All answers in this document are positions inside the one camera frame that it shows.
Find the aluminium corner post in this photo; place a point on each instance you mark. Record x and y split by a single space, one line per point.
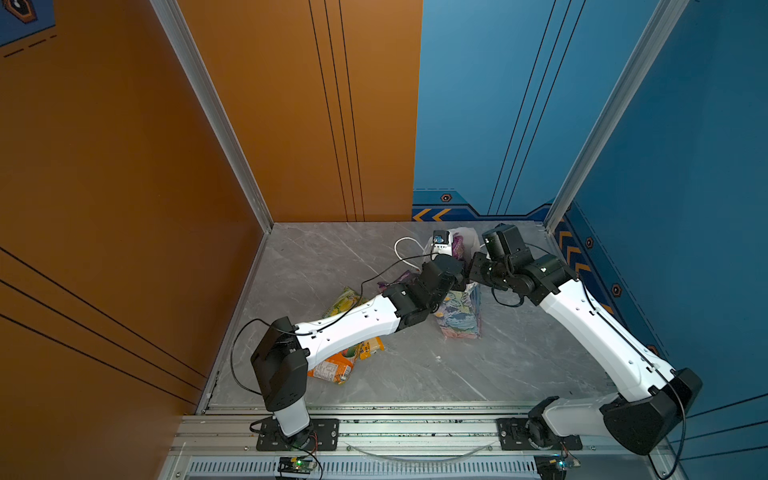
650 43
176 29

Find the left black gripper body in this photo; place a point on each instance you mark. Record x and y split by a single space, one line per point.
457 280

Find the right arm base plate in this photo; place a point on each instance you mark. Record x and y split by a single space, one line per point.
518 434

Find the orange snack bag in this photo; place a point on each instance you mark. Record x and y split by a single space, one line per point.
335 369

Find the purple grape candy bag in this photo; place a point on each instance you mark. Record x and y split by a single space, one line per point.
457 248

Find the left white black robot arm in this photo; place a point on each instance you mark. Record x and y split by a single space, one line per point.
287 352

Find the left green circuit board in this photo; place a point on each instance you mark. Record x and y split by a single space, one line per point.
297 468

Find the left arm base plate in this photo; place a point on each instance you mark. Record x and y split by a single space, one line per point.
321 435

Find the aluminium rail frame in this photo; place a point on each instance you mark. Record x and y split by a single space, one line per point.
454 440

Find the green circuit board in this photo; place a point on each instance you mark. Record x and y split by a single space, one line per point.
297 468
555 467

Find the small orange yellow snack pack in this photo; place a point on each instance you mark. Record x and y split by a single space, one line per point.
370 347

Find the purple small snack bag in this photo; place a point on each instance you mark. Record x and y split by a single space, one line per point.
407 278

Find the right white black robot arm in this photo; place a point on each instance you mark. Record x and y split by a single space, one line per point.
651 397

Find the right aluminium corner post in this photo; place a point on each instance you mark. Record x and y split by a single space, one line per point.
650 43

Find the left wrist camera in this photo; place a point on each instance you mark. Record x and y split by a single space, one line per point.
440 243

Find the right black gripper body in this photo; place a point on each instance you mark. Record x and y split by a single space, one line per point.
482 271

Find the green yellow Fox's candy bag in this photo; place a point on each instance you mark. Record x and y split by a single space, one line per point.
348 299

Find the right green circuit board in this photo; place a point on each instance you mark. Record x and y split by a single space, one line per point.
555 467

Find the colourful white paper bag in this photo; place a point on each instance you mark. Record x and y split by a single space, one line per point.
458 317

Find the left aluminium corner post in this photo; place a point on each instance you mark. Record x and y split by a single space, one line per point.
176 29

